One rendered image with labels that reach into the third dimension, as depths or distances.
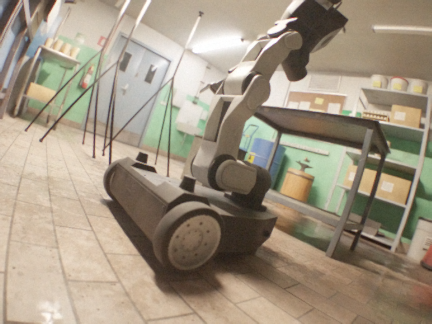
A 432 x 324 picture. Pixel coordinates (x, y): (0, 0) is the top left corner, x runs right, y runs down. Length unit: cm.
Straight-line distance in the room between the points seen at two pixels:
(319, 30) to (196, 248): 111
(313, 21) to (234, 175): 85
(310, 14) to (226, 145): 80
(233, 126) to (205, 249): 46
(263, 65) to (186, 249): 75
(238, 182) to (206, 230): 32
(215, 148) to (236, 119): 13
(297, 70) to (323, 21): 31
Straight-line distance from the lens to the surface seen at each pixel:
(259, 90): 94
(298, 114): 179
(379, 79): 389
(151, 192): 70
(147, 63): 541
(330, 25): 136
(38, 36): 405
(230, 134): 92
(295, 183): 348
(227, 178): 88
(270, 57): 107
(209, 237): 68
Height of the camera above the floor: 32
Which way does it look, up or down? 1 degrees down
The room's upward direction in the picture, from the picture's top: 19 degrees clockwise
